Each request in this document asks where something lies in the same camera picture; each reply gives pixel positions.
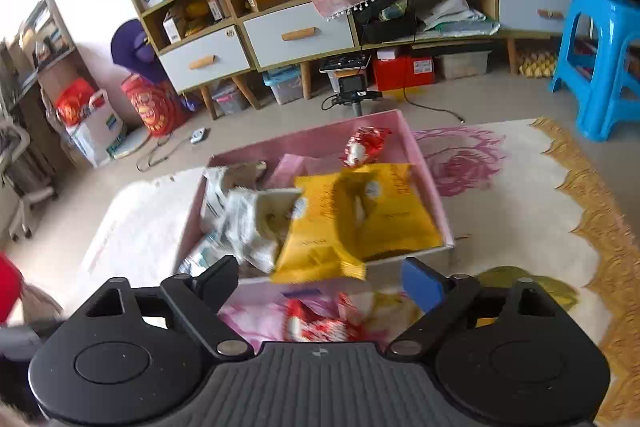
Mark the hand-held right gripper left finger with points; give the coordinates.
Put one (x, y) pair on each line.
(220, 279)

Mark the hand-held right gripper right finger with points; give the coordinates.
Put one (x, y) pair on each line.
(422, 284)

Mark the beige snack packet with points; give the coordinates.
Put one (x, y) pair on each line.
(260, 217)

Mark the large yellow snack packet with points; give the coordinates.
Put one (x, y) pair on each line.
(400, 217)
(315, 232)

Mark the pink cardboard box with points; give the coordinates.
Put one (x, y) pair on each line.
(415, 157)

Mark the clear wrapped pastry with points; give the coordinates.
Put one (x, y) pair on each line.
(202, 252)

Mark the white green snack packet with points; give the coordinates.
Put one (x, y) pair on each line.
(214, 202)

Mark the small red candy packet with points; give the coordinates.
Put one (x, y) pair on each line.
(315, 324)

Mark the red white candy packet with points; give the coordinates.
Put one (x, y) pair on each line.
(362, 146)

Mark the red round bag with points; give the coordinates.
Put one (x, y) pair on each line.
(152, 107)

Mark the white paper bag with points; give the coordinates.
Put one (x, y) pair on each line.
(100, 132)

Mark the blue lid storage box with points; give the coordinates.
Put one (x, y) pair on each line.
(284, 86)

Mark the red cloth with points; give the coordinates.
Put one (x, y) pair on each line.
(9, 287)

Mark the red storage box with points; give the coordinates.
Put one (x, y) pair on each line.
(400, 74)

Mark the wide clear storage box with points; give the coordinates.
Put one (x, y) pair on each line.
(462, 66)

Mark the red plastic bag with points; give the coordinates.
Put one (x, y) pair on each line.
(75, 104)

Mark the wooden shelf cabinet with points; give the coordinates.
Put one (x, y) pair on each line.
(210, 52)

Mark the purple plush toy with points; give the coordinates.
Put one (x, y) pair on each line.
(132, 49)

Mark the metal rack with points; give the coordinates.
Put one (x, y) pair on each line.
(25, 107)

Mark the black bag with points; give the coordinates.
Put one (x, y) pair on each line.
(385, 24)

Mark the stack of papers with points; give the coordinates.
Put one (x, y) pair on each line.
(457, 19)

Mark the blue plastic stool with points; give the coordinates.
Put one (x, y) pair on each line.
(595, 72)

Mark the wooden low cabinet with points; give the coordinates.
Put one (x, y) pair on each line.
(530, 9)

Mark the black camera on stand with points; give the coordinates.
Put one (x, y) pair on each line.
(352, 87)

